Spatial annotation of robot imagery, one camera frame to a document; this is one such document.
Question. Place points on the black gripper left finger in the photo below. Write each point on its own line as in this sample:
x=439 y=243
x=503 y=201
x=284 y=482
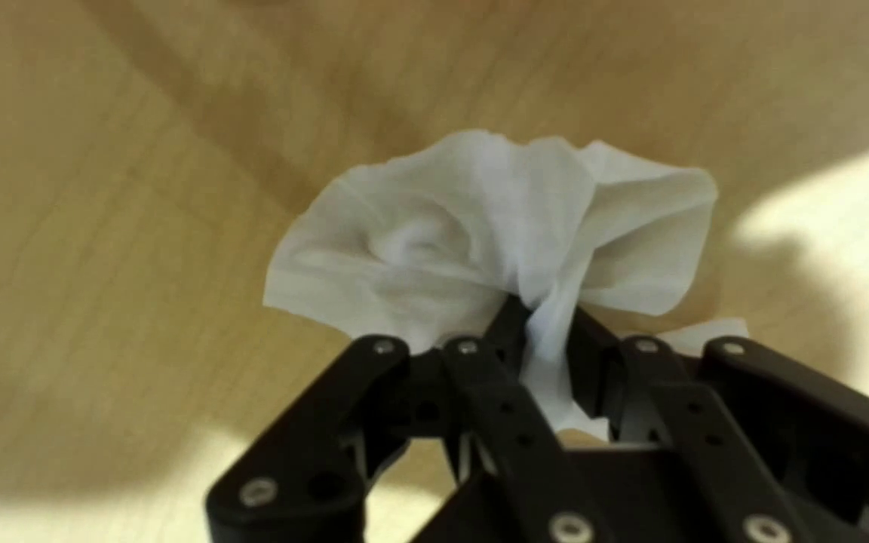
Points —
x=425 y=454

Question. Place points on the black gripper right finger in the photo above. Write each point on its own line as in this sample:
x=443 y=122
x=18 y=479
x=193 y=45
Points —
x=756 y=440

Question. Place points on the white paper napkin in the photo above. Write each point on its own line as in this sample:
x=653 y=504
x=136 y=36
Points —
x=485 y=243

